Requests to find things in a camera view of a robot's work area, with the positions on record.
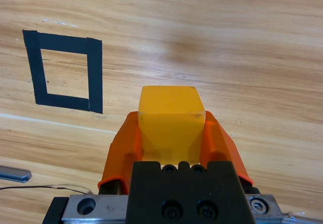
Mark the yellow wooden block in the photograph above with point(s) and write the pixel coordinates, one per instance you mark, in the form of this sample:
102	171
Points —
171	123

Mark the grey metal rail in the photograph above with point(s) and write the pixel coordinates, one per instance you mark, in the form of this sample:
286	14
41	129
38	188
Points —
15	174

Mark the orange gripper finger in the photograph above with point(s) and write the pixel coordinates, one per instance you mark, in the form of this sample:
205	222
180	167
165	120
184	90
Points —
121	153
222	145

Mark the black tape square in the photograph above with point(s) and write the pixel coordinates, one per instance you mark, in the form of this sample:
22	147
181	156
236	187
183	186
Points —
94	77

